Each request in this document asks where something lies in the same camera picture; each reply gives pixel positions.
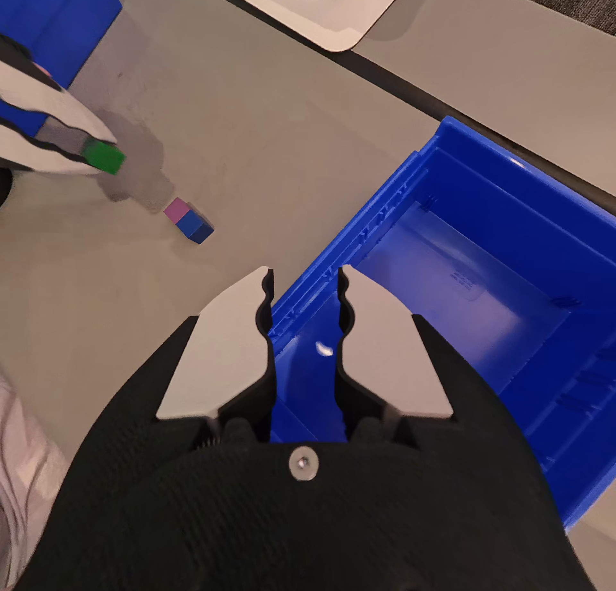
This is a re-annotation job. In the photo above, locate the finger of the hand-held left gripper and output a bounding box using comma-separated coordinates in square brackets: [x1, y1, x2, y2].
[0, 62, 117, 144]
[0, 122, 107, 177]

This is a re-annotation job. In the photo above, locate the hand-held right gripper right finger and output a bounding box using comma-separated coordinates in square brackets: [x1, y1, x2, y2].
[336, 265, 455, 419]

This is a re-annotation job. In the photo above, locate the green wooden cube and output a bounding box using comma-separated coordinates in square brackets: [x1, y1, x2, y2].
[81, 139, 127, 175]

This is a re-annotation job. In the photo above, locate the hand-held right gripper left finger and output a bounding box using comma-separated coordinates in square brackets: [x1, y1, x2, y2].
[155, 265, 277, 421]

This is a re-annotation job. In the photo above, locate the person's pale shirt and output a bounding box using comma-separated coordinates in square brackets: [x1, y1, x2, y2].
[0, 370, 73, 591]

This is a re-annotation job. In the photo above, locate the blue plastic bin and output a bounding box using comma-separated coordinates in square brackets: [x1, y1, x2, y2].
[0, 0, 123, 138]
[267, 116, 616, 529]

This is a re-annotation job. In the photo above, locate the blue wooden cube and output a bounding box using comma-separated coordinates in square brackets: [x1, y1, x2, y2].
[175, 209, 215, 244]

